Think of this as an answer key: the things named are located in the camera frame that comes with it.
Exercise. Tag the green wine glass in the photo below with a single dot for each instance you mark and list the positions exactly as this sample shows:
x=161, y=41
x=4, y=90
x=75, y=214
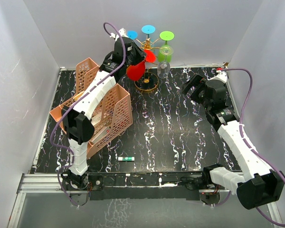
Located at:
x=165, y=51

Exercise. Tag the cyan wine glass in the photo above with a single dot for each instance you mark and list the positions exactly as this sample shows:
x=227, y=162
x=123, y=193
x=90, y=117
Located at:
x=148, y=30

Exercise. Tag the green white glue stick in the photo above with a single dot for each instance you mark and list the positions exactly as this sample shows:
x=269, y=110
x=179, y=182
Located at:
x=126, y=159

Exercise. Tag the pink plastic file organizer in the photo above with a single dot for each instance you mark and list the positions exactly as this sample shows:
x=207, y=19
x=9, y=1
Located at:
x=114, y=110

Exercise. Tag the clear wine glass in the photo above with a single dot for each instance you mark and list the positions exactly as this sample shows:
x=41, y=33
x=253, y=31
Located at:
x=163, y=69

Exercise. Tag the red wine glass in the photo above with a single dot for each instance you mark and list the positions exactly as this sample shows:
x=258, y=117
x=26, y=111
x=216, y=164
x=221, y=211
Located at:
x=134, y=73

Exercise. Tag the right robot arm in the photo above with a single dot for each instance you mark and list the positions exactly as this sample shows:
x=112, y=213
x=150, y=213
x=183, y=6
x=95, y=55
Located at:
x=259, y=184

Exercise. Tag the silver box in organizer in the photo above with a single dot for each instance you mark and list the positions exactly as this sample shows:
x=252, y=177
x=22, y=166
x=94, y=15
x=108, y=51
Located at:
x=102, y=133

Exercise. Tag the gold wire glass rack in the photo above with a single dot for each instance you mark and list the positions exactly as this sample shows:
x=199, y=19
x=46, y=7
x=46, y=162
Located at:
x=149, y=81

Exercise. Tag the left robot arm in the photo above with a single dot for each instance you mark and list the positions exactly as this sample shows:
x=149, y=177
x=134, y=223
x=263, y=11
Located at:
x=77, y=119

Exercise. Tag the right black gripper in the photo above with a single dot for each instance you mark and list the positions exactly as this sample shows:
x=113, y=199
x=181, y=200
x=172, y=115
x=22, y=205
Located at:
x=196, y=81

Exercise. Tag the blue wine glass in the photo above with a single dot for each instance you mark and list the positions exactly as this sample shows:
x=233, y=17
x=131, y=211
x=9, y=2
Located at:
x=132, y=34

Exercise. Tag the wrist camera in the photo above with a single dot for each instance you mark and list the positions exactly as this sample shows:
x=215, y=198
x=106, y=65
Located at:
x=121, y=33
x=221, y=75

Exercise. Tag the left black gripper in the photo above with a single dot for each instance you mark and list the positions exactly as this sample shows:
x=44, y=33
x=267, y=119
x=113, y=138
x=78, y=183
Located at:
x=140, y=55

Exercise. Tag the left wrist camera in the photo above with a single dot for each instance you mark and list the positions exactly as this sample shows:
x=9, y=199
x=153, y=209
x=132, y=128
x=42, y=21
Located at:
x=121, y=33

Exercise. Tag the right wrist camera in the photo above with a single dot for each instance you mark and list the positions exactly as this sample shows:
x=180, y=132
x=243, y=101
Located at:
x=221, y=75

